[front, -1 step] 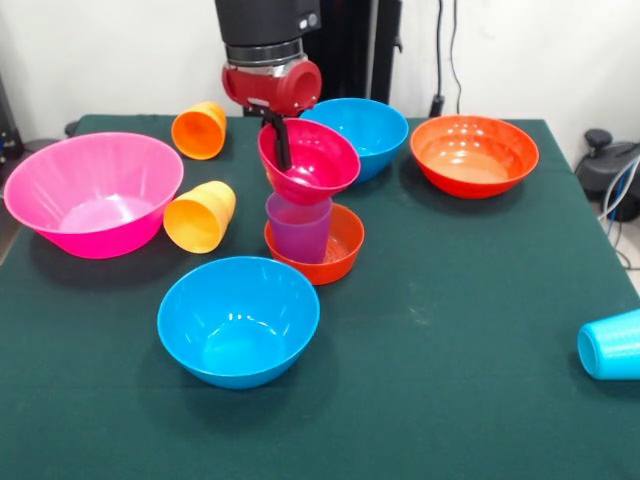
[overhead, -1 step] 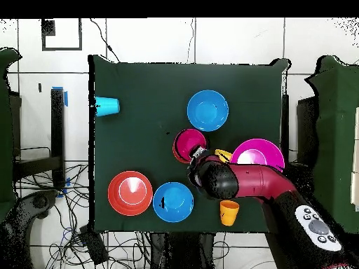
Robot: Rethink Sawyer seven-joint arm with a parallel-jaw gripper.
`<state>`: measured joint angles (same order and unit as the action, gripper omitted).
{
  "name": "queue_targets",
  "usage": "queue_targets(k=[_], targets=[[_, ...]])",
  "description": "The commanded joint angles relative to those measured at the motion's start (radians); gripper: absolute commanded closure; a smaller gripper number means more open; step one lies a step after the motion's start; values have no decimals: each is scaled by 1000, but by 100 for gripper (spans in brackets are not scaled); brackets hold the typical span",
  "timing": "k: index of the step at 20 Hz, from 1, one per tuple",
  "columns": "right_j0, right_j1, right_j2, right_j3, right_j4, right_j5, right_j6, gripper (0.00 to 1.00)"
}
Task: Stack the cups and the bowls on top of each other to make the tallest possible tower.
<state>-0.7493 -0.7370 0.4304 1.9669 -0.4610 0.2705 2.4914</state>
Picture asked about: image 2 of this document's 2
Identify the small orange bowl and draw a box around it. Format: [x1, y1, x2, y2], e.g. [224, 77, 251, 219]
[172, 144, 192, 165]

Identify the small crimson bowl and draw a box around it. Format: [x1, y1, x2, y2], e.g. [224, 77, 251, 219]
[172, 128, 208, 162]

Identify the yellow cup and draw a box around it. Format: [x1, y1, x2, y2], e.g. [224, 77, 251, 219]
[215, 149, 233, 164]

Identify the blue bowl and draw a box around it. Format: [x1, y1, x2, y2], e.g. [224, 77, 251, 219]
[187, 89, 229, 132]
[152, 181, 195, 223]

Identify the large orange bowl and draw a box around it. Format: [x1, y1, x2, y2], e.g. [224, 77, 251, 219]
[107, 170, 154, 216]

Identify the large pink bowl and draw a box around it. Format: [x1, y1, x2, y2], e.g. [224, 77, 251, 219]
[229, 138, 286, 173]

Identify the orange cup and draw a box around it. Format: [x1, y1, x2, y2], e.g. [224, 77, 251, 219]
[219, 200, 241, 227]

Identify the light blue cup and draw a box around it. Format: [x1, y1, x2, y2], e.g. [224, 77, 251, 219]
[94, 96, 121, 118]

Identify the dark green table cloth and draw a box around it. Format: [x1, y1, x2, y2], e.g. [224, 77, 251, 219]
[88, 54, 290, 235]

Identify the blue tape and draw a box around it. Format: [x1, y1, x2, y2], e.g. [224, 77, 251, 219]
[52, 85, 69, 107]

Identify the black cabinet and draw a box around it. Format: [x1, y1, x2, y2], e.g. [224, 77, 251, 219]
[296, 96, 319, 169]

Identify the black power adapter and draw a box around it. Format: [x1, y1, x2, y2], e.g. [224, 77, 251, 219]
[79, 225, 109, 265]

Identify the green cloth covered table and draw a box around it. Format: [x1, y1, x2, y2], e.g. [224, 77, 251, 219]
[304, 55, 359, 235]
[0, 47, 22, 222]

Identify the white panel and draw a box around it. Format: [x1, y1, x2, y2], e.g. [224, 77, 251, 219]
[350, 106, 359, 212]

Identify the black stand post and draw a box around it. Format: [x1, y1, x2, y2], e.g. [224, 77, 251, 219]
[280, 94, 290, 166]

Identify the tangle of black cables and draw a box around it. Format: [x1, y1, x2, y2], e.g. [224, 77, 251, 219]
[16, 162, 152, 269]

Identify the black stand frame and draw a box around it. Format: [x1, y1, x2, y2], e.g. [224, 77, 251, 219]
[12, 88, 67, 188]

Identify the black floor cable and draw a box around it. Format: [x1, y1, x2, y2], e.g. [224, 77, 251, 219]
[89, 18, 121, 63]

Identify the black pedestal leg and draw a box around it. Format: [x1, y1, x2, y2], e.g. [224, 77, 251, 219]
[5, 189, 60, 233]

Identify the black square frame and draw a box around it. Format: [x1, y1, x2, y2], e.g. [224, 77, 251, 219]
[41, 18, 83, 52]

